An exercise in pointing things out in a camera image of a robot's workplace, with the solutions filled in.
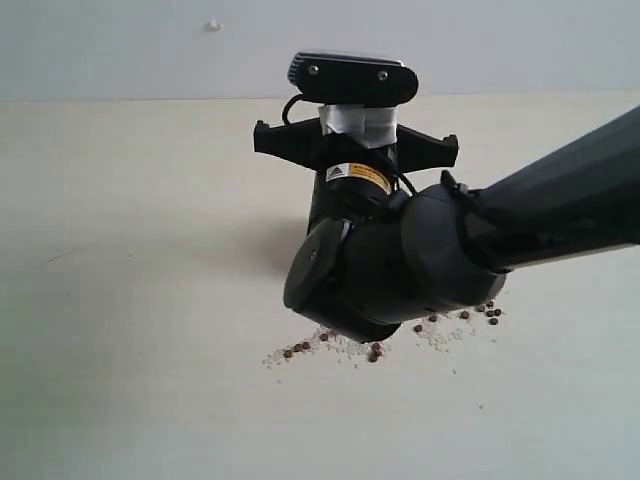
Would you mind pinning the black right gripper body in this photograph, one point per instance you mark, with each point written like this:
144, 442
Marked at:
351, 181

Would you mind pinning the pile of pellets and grains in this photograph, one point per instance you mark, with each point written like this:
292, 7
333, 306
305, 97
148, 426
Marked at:
438, 332

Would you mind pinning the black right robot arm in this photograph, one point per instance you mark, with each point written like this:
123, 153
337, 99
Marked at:
392, 236

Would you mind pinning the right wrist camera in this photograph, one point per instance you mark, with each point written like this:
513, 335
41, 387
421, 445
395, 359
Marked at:
357, 95

